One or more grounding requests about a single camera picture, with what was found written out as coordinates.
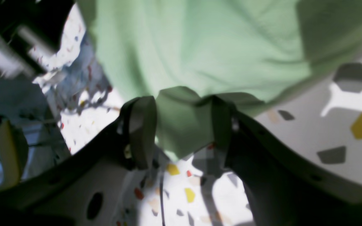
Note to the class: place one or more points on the light green T-shirt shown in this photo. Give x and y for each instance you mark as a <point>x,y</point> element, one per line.
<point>252,52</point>

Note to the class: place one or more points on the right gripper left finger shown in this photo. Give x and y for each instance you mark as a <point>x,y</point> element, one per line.
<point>84,189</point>

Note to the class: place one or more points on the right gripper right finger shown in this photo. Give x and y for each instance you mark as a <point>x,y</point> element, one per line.
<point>282,188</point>

